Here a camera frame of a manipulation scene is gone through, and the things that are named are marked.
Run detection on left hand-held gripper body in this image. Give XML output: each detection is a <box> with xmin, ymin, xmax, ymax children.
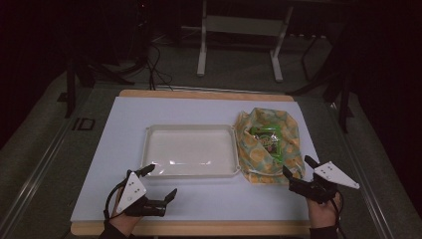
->
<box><xmin>115</xmin><ymin>168</ymin><xmax>167</xmax><ymax>218</ymax></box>

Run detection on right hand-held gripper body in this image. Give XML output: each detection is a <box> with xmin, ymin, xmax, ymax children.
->
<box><xmin>288</xmin><ymin>160</ymin><xmax>361</xmax><ymax>205</ymax></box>

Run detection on yellow patterned bag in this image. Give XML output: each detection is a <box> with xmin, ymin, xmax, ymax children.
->
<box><xmin>233</xmin><ymin>107</ymin><xmax>307</xmax><ymax>185</ymax></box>

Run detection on green snack packet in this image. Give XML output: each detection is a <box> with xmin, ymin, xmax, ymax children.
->
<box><xmin>250</xmin><ymin>123</ymin><xmax>287</xmax><ymax>164</ymax></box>

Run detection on white plastic tray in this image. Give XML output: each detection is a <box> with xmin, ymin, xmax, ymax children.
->
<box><xmin>141</xmin><ymin>123</ymin><xmax>241</xmax><ymax>179</ymax></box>

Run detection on person's left hand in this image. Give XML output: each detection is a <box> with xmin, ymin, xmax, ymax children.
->
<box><xmin>105</xmin><ymin>190</ymin><xmax>144</xmax><ymax>238</ymax></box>

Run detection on person's right hand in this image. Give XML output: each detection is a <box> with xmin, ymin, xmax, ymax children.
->
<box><xmin>306</xmin><ymin>196</ymin><xmax>342</xmax><ymax>230</ymax></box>

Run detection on white table mat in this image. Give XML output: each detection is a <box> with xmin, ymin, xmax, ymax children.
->
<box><xmin>70</xmin><ymin>96</ymin><xmax>320</xmax><ymax>223</ymax></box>

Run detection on wooden table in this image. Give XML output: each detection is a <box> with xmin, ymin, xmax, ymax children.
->
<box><xmin>70</xmin><ymin>89</ymin><xmax>312</xmax><ymax>237</ymax></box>

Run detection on black tripod stand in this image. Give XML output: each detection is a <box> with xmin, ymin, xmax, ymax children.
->
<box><xmin>286</xmin><ymin>49</ymin><xmax>355</xmax><ymax>134</ymax></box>
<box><xmin>57</xmin><ymin>49</ymin><xmax>136</xmax><ymax>120</ymax></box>

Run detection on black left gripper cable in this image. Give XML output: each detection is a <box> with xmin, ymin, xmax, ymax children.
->
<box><xmin>103</xmin><ymin>181</ymin><xmax>129</xmax><ymax>221</ymax></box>

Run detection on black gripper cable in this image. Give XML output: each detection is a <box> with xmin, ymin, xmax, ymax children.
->
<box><xmin>103</xmin><ymin>181</ymin><xmax>129</xmax><ymax>221</ymax></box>
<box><xmin>330</xmin><ymin>189</ymin><xmax>348</xmax><ymax>239</ymax></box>

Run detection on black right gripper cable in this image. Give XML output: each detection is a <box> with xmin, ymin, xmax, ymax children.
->
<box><xmin>330</xmin><ymin>189</ymin><xmax>348</xmax><ymax>239</ymax></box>

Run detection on black floor cables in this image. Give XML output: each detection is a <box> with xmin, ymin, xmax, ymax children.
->
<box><xmin>144</xmin><ymin>42</ymin><xmax>174</xmax><ymax>92</ymax></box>

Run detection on white metal frame stand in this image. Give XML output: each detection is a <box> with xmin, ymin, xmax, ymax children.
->
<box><xmin>196</xmin><ymin>0</ymin><xmax>295</xmax><ymax>84</ymax></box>

